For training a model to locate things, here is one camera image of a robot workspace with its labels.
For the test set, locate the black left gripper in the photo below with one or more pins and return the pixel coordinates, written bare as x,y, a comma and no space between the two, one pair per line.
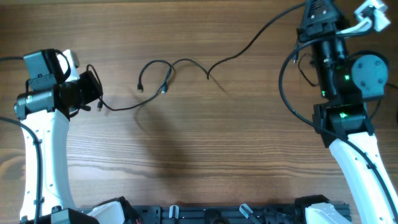
94,92

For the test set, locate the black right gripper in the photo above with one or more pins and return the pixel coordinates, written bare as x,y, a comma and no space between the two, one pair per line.
313,27

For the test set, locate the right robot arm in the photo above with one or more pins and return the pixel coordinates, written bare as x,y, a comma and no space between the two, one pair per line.
347,83

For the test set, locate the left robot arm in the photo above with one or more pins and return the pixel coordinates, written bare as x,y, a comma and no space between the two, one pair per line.
56,92

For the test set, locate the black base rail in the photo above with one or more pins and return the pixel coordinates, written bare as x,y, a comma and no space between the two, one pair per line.
281,213

